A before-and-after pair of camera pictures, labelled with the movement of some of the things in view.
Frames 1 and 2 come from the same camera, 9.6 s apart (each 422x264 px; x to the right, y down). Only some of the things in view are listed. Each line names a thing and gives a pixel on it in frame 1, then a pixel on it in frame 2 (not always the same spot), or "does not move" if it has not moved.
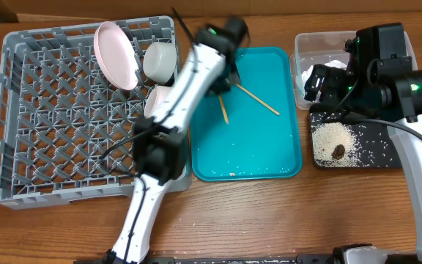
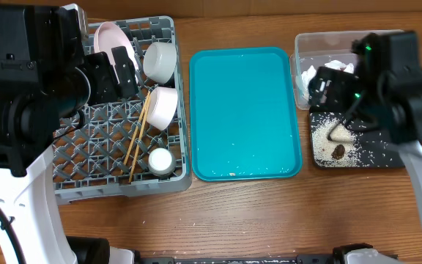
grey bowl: [160, 60] does not move
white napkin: [305, 74] does not move
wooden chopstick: [257, 100] to [140, 139]
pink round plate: [116, 55] does not move
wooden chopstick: [223, 109] to [136, 130]
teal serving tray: [251, 133] does not move
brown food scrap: [338, 152] does not move
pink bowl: [155, 100] does not move
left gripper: [236, 78] to [105, 92]
